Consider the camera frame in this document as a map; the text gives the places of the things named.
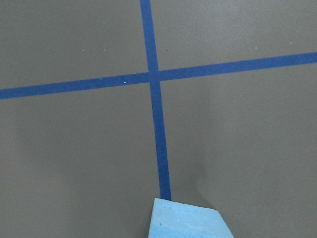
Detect light blue foam block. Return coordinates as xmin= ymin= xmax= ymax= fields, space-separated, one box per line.
xmin=148 ymin=198 xmax=233 ymax=238

